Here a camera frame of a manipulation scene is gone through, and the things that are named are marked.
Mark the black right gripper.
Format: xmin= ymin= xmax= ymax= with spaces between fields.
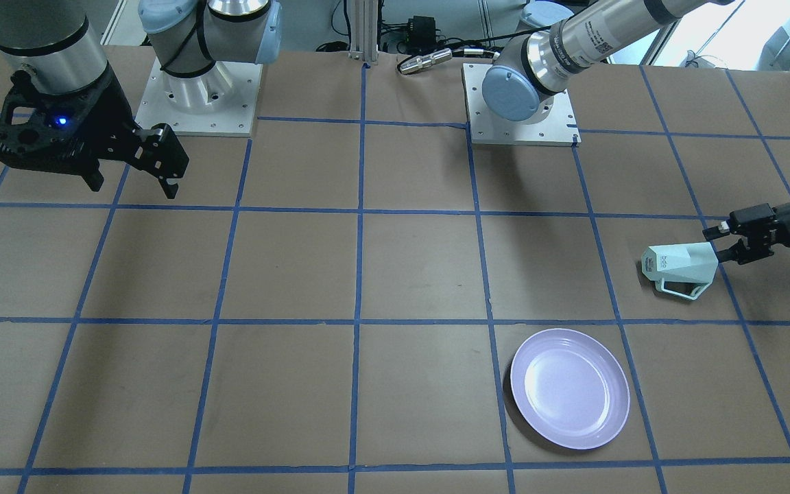
xmin=0 ymin=69 xmax=189 ymax=200

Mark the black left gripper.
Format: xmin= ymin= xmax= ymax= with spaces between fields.
xmin=704 ymin=202 xmax=790 ymax=265

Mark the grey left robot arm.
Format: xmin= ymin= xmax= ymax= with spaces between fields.
xmin=481 ymin=1 xmax=790 ymax=265

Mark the lavender plate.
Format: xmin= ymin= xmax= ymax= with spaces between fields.
xmin=509 ymin=328 xmax=631 ymax=451

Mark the black power adapter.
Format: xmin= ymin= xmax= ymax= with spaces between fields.
xmin=405 ymin=16 xmax=437 ymax=45

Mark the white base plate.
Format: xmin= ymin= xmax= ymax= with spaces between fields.
xmin=463 ymin=63 xmax=581 ymax=146
xmin=136 ymin=60 xmax=264 ymax=137

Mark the aluminium frame post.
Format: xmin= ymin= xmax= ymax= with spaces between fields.
xmin=343 ymin=0 xmax=381 ymax=67

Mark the silver cable connector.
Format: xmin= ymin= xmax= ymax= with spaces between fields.
xmin=397 ymin=48 xmax=453 ymax=75

